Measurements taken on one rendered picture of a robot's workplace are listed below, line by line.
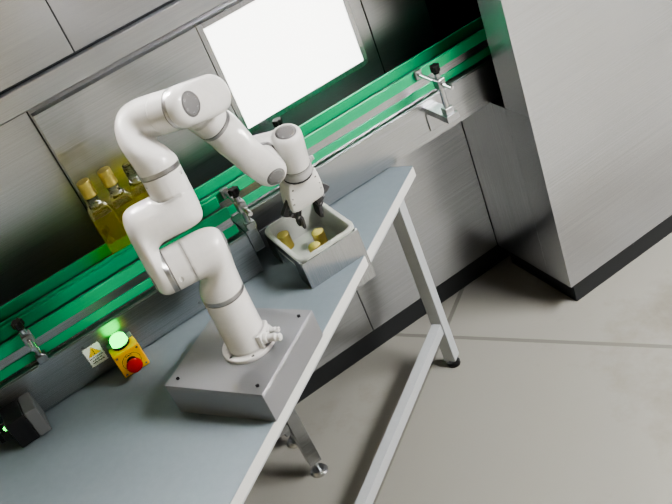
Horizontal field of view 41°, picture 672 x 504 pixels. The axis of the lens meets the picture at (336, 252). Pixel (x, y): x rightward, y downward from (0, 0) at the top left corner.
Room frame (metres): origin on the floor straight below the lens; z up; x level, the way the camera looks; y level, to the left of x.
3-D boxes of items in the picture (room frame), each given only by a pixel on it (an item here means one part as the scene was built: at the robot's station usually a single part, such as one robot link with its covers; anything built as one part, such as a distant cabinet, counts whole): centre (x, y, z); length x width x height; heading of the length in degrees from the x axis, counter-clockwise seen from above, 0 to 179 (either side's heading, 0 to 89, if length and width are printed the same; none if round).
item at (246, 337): (1.61, 0.25, 0.91); 0.16 x 0.13 x 0.15; 63
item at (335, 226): (1.96, 0.04, 0.80); 0.22 x 0.17 x 0.09; 17
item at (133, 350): (1.83, 0.57, 0.79); 0.07 x 0.07 x 0.07; 17
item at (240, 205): (2.02, 0.18, 0.95); 0.17 x 0.03 x 0.12; 17
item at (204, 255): (1.61, 0.27, 1.07); 0.13 x 0.10 x 0.16; 100
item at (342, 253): (1.99, 0.05, 0.79); 0.27 x 0.17 x 0.08; 17
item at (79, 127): (2.31, 0.13, 1.15); 0.90 x 0.03 x 0.34; 107
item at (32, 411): (1.74, 0.84, 0.79); 0.08 x 0.08 x 0.08; 17
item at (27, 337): (1.80, 0.74, 0.94); 0.07 x 0.04 x 0.13; 17
